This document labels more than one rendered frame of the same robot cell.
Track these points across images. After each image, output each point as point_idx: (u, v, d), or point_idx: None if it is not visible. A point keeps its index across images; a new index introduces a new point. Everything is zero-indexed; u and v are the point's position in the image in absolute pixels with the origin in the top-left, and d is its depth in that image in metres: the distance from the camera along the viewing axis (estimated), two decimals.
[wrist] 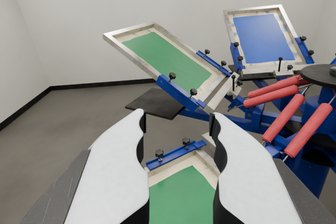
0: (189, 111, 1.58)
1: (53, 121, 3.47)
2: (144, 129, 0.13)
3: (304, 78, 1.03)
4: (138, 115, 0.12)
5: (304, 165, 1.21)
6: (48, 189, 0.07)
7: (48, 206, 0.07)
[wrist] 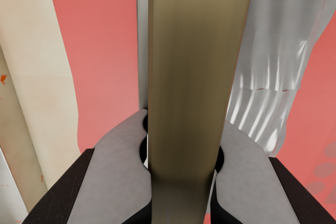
0: None
1: None
2: (148, 129, 0.13)
3: None
4: (142, 115, 0.12)
5: None
6: (52, 187, 0.07)
7: (52, 204, 0.07)
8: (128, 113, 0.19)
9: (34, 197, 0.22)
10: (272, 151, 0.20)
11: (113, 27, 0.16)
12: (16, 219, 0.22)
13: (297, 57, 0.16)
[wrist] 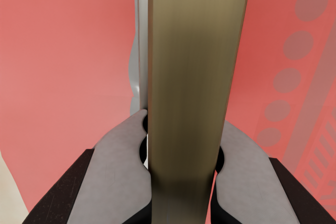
0: None
1: None
2: (148, 129, 0.13)
3: None
4: (142, 115, 0.12)
5: None
6: (51, 187, 0.07)
7: (52, 204, 0.07)
8: (46, 125, 0.19)
9: None
10: None
11: (15, 41, 0.16)
12: None
13: None
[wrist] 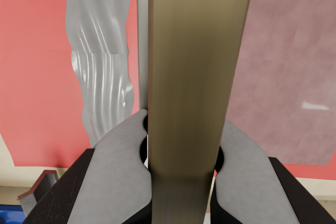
0: None
1: None
2: None
3: None
4: (142, 115, 0.12)
5: None
6: (52, 187, 0.07)
7: (52, 204, 0.07)
8: (13, 73, 0.26)
9: None
10: (124, 102, 0.27)
11: None
12: None
13: (115, 29, 0.23)
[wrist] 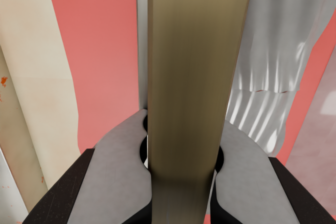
0: None
1: None
2: None
3: None
4: (142, 115, 0.12)
5: None
6: (52, 187, 0.07)
7: (52, 204, 0.07)
8: (127, 115, 0.19)
9: (34, 198, 0.22)
10: (271, 152, 0.20)
11: (113, 30, 0.16)
12: (17, 220, 0.22)
13: (296, 59, 0.16)
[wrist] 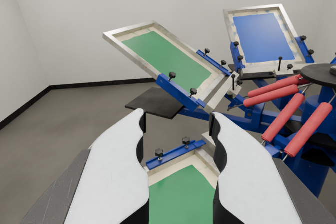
0: (189, 110, 1.58)
1: (53, 120, 3.46)
2: (144, 129, 0.13)
3: (304, 77, 1.02)
4: (138, 115, 0.12)
5: (304, 164, 1.21)
6: (48, 189, 0.07)
7: (48, 206, 0.07)
8: None
9: None
10: None
11: None
12: None
13: None
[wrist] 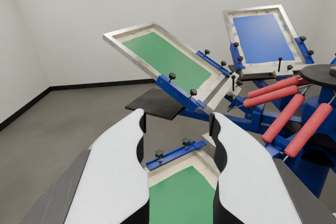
0: (189, 111, 1.58)
1: (53, 121, 3.46)
2: (144, 129, 0.13)
3: (304, 78, 1.03)
4: (138, 115, 0.12)
5: (304, 165, 1.21)
6: (48, 189, 0.07)
7: (48, 206, 0.07)
8: None
9: None
10: None
11: None
12: None
13: None
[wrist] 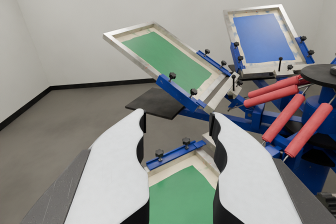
0: (189, 111, 1.58)
1: (53, 121, 3.47)
2: (144, 129, 0.13)
3: (304, 78, 1.02)
4: (138, 115, 0.12)
5: (304, 165, 1.21)
6: (48, 189, 0.07)
7: (48, 206, 0.07)
8: None
9: None
10: None
11: None
12: None
13: None
